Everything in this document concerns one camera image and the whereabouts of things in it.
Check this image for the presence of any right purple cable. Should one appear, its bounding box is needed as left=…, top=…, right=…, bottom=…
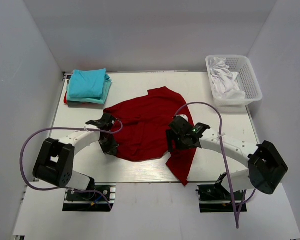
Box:
left=174, top=101, right=256, bottom=230

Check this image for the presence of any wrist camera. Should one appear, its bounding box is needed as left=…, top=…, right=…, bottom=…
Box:
left=191, top=122, right=211, bottom=138
left=85, top=117, right=111, bottom=129

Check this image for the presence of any folded teal t-shirt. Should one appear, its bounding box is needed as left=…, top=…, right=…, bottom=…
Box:
left=67, top=74, right=112, bottom=105

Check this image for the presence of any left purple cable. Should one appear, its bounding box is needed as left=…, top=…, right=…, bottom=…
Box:
left=20, top=118, right=124, bottom=211

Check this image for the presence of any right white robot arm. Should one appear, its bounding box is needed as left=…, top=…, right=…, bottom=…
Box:
left=166, top=115, right=288, bottom=201

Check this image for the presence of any folded red t-shirt bottom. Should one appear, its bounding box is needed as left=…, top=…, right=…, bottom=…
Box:
left=63, top=91, right=89, bottom=107

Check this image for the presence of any crumpled white t-shirt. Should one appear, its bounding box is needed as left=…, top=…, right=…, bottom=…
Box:
left=208, top=57, right=246, bottom=100

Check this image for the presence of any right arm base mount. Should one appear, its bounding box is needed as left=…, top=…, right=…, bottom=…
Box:
left=195, top=184, right=234, bottom=213

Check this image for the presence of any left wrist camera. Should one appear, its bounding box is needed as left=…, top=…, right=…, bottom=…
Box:
left=85, top=117, right=111, bottom=129

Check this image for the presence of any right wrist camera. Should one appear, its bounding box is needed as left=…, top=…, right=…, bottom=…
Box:
left=191, top=122, right=211, bottom=138

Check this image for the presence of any purple cable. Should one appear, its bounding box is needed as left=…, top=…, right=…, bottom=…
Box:
left=20, top=118, right=124, bottom=211
left=174, top=101, right=256, bottom=230

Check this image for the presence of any dark red t-shirt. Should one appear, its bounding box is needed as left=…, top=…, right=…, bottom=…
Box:
left=103, top=86, right=198, bottom=187

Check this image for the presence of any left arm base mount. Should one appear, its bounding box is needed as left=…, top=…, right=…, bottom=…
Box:
left=62, top=183, right=116, bottom=213

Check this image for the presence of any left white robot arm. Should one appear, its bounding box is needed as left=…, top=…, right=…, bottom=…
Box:
left=32, top=113, right=119, bottom=200

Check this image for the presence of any white plastic laundry basket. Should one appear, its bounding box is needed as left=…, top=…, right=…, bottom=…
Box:
left=205, top=55, right=263, bottom=106

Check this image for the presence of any folded light blue t-shirt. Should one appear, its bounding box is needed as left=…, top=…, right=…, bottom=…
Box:
left=67, top=68, right=107, bottom=98

